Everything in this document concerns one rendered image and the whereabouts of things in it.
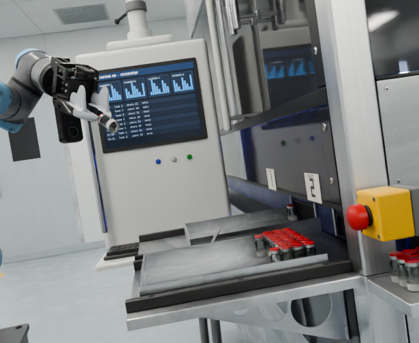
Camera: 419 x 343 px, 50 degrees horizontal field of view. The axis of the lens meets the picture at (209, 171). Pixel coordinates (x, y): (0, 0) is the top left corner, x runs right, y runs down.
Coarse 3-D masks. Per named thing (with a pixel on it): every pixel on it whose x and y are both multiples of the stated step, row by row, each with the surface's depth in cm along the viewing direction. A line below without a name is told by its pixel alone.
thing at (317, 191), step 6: (306, 174) 97; (312, 174) 93; (306, 180) 97; (318, 180) 90; (306, 186) 98; (318, 186) 90; (312, 192) 95; (318, 192) 91; (312, 198) 95; (318, 198) 92
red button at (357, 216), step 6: (360, 204) 69; (348, 210) 69; (354, 210) 68; (360, 210) 68; (366, 210) 68; (348, 216) 69; (354, 216) 68; (360, 216) 67; (366, 216) 67; (348, 222) 70; (354, 222) 68; (360, 222) 67; (366, 222) 67; (354, 228) 68; (360, 228) 68; (366, 228) 68
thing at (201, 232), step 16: (192, 224) 138; (208, 224) 139; (224, 224) 140; (240, 224) 140; (256, 224) 138; (272, 224) 134; (288, 224) 116; (304, 224) 116; (320, 224) 117; (192, 240) 113; (208, 240) 113
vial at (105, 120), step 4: (100, 116) 82; (104, 116) 82; (108, 116) 82; (100, 120) 82; (104, 120) 81; (108, 120) 80; (112, 120) 80; (116, 120) 81; (104, 124) 81; (108, 124) 80; (112, 124) 80; (116, 124) 80; (108, 128) 80; (112, 128) 80; (116, 128) 81; (112, 132) 81
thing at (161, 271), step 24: (240, 240) 106; (144, 264) 96; (168, 264) 104; (192, 264) 101; (216, 264) 98; (240, 264) 95; (264, 264) 80; (288, 264) 81; (312, 264) 81; (144, 288) 78; (168, 288) 78
